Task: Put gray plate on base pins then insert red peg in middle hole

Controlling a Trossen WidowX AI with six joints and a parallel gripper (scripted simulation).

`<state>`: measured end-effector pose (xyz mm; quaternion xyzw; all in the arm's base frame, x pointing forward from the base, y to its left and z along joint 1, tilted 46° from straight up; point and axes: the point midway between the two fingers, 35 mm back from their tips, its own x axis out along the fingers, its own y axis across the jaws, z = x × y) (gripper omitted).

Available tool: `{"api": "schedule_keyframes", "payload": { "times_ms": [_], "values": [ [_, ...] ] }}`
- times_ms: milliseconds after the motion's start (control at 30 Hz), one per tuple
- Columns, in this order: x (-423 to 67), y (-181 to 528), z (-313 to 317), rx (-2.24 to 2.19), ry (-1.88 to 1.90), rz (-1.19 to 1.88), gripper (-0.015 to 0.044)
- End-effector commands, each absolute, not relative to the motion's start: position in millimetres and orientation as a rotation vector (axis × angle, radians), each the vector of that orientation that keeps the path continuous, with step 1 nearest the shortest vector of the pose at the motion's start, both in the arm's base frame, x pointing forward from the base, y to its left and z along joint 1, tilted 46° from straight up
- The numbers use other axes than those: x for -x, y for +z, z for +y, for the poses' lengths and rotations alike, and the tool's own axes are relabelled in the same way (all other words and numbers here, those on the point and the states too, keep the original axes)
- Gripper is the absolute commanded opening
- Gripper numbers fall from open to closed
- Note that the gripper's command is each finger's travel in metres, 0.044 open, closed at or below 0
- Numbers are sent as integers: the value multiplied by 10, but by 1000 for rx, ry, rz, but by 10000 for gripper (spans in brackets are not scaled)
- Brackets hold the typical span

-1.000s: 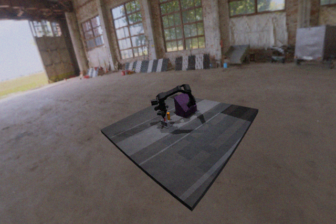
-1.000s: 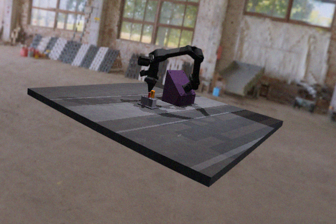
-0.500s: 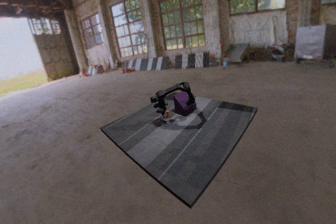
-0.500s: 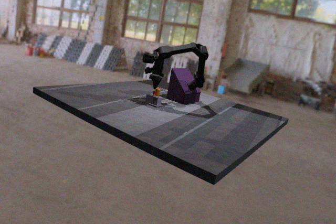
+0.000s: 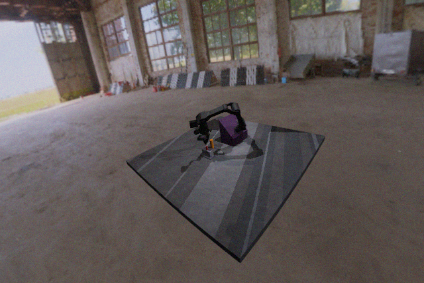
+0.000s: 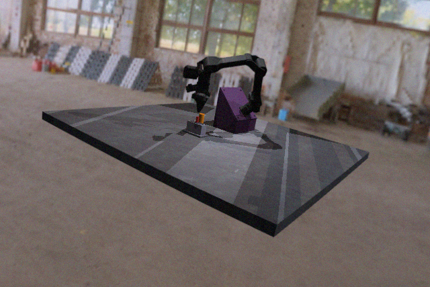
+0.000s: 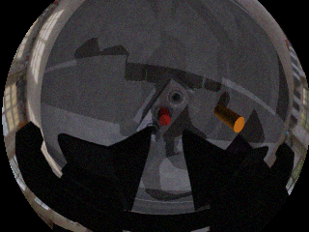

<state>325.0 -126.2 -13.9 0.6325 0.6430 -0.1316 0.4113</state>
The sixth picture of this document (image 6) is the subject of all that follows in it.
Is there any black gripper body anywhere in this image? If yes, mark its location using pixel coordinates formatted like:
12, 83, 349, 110
191, 80, 210, 100

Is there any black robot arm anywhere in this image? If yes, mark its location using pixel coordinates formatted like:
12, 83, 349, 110
183, 53, 267, 117

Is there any orange cylinder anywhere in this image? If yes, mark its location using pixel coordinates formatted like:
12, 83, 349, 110
198, 114, 205, 123

